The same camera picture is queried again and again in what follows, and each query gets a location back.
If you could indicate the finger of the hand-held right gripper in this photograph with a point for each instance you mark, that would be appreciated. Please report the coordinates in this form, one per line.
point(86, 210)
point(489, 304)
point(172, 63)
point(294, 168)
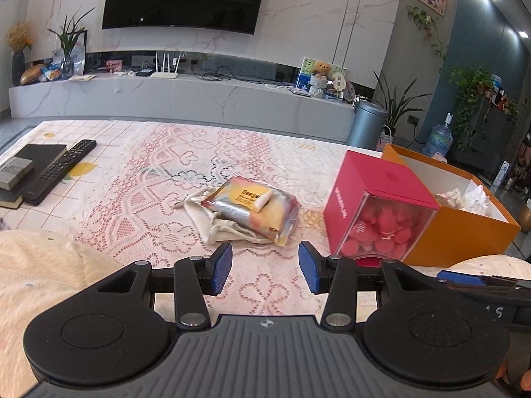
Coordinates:
point(460, 277)

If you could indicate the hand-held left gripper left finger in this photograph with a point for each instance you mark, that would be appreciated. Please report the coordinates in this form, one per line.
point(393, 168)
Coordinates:
point(220, 267)

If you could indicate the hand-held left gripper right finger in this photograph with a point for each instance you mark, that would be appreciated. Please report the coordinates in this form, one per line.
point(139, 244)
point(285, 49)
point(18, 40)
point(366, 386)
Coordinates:
point(310, 267)

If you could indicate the orange cardboard box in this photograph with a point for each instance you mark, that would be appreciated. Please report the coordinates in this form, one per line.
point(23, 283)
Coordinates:
point(468, 236)

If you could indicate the orange snack packet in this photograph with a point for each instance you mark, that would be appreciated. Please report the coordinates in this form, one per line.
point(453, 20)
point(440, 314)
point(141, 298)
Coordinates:
point(249, 211)

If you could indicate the beige cloth bag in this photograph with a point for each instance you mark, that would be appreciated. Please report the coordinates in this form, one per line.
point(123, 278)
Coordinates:
point(199, 207)

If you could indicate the red box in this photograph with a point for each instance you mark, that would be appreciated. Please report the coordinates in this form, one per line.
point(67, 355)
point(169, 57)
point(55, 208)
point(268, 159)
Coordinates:
point(373, 182)

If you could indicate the white spray bottle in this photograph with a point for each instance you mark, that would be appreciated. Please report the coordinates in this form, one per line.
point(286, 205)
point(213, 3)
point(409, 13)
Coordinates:
point(501, 176)

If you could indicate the pink lace cloth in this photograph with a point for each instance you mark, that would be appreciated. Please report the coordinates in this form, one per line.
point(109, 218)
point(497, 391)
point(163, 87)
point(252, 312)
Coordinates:
point(166, 166)

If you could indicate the blue water bottle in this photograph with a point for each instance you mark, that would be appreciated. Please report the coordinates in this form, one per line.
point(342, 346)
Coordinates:
point(437, 139)

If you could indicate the dark cabinet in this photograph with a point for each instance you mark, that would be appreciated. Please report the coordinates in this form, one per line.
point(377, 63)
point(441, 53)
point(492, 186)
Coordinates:
point(493, 132)

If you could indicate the grey trash can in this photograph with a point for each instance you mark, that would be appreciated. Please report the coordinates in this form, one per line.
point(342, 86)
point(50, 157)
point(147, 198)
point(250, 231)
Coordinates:
point(367, 126)

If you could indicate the marble television cabinet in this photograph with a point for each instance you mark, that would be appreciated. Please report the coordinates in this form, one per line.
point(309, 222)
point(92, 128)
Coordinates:
point(166, 99)

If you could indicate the lemon print tablecloth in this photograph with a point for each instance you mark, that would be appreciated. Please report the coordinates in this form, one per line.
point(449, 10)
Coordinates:
point(103, 132)

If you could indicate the potted plant with long leaves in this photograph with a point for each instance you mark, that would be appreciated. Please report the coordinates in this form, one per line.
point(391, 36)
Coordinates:
point(394, 107)

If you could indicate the black remote control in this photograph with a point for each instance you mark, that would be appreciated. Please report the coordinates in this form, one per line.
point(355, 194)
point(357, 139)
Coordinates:
point(58, 172)

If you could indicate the teddy bear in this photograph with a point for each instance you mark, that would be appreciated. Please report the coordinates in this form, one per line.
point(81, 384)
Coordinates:
point(320, 78)

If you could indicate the bushy green plant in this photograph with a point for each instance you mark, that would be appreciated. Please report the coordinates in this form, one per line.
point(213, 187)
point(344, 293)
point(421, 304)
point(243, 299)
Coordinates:
point(471, 87)

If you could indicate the blue green picture card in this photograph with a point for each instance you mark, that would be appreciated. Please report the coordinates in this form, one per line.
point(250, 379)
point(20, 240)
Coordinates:
point(305, 74)

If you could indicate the white router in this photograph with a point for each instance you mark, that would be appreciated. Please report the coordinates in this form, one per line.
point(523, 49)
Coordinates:
point(164, 73)

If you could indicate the black book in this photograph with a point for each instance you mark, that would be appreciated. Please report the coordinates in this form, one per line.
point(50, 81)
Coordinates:
point(45, 155)

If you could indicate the small black device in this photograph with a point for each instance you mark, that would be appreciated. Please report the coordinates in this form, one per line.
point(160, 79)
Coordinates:
point(145, 73)

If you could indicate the small grey box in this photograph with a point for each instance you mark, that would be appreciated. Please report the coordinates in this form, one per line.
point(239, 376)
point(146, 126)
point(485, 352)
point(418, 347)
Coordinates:
point(14, 174)

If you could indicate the small red photo card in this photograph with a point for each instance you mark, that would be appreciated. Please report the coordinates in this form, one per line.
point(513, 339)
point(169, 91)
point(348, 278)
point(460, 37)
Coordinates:
point(114, 66)

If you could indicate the sheet of paper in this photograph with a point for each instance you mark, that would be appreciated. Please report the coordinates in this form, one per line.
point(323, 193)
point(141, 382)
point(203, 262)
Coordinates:
point(82, 76)

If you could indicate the clear bag on cabinet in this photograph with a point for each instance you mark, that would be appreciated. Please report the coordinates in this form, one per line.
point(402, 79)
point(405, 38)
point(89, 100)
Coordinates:
point(78, 62)

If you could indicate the green plant in glass vase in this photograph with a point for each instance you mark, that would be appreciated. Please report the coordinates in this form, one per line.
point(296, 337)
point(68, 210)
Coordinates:
point(66, 66)

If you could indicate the hanging vine plant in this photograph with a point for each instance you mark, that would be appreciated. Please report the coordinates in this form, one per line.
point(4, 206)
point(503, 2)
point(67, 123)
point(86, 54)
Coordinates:
point(429, 25)

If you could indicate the blue snack packet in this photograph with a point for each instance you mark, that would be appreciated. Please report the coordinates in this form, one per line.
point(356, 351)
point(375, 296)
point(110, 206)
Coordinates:
point(53, 73)

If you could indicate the golden oval ornament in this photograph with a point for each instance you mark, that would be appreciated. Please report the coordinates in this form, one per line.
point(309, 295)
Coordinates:
point(32, 75)

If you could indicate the dark vase with dried flowers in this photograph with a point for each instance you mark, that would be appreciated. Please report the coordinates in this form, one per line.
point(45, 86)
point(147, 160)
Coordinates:
point(18, 66)

